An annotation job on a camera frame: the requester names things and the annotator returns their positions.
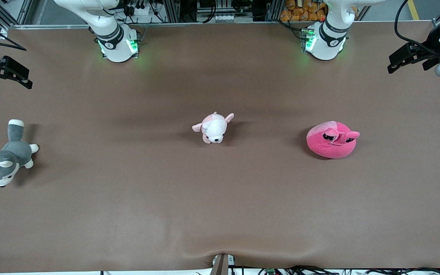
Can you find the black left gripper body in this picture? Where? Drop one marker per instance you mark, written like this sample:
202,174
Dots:
429,52

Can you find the hot pink round plush toy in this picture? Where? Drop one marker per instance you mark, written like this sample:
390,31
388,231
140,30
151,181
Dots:
330,143

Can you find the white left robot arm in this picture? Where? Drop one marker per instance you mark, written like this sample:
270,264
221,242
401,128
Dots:
329,42

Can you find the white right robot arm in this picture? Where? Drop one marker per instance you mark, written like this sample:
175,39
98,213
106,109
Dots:
115,42

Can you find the grey white husky plush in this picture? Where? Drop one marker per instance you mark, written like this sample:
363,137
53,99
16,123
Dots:
12,156

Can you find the white power strip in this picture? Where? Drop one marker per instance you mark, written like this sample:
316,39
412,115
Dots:
138,8

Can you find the pale pink plush dog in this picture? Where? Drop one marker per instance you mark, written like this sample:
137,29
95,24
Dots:
214,130

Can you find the brown table cover cloth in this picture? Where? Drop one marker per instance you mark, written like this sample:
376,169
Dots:
220,198

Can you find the green connector board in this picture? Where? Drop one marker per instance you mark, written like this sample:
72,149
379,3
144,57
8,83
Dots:
270,271

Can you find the aluminium table edge rail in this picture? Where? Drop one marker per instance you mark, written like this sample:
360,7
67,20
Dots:
204,24

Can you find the grey camera mount clamp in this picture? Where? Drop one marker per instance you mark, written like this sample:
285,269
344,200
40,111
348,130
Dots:
220,265

